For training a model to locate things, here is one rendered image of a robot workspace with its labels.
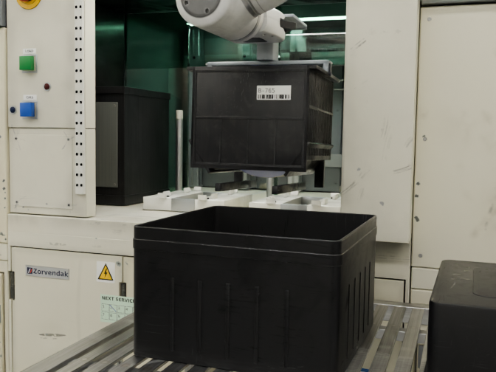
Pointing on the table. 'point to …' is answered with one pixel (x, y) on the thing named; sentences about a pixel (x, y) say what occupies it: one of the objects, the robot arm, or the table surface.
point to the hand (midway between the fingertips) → (268, 32)
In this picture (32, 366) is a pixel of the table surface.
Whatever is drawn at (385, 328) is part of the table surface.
